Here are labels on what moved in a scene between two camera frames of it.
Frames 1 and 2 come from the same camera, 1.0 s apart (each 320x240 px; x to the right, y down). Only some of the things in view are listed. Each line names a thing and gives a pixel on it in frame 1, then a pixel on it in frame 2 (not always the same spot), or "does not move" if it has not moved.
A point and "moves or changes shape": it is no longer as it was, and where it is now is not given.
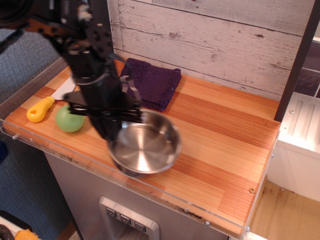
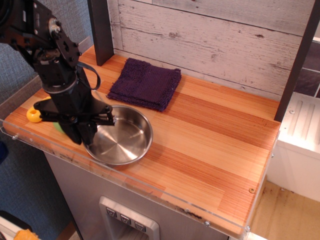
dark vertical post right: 302,54 does not move
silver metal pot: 144,148 moves or changes shape
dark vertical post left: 101,31 does not move
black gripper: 105,106 -> 67,102
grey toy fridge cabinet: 104,207 does not move
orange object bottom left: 26,234 does not move
